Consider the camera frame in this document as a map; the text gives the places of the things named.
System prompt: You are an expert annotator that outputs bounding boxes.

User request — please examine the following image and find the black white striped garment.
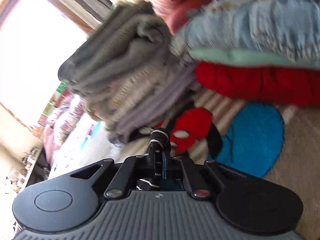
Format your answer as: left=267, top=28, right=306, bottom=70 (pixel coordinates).
left=136, top=128, right=176, bottom=191

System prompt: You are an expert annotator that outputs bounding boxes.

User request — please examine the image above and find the lilac folded garment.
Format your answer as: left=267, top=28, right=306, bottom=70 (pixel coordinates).
left=108, top=61, right=196, bottom=145

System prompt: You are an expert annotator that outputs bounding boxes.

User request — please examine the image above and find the pink floral duvet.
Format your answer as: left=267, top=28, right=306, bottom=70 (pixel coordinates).
left=43, top=94, right=101, bottom=165

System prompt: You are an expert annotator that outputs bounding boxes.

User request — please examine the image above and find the grey folded garment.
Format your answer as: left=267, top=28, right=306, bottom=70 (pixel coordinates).
left=57, top=1, right=171, bottom=97

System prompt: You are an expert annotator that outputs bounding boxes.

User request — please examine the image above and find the Mickey Mouse plush blanket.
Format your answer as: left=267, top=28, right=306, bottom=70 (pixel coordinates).
left=48, top=89, right=320, bottom=238

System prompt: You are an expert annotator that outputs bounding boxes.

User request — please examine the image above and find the colourful alphabet foam headboard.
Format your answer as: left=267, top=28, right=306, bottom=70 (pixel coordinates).
left=38, top=82, right=69, bottom=126

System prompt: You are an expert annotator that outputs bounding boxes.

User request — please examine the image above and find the red folded garment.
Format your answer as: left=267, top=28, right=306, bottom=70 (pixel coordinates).
left=195, top=62, right=319, bottom=107

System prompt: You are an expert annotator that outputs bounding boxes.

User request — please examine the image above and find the dark cluttered desk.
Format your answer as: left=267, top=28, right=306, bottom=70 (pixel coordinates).
left=4, top=147, right=50, bottom=194

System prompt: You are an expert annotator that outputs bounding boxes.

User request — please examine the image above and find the light blue denim garment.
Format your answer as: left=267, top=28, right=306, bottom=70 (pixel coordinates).
left=171, top=0, right=319, bottom=66

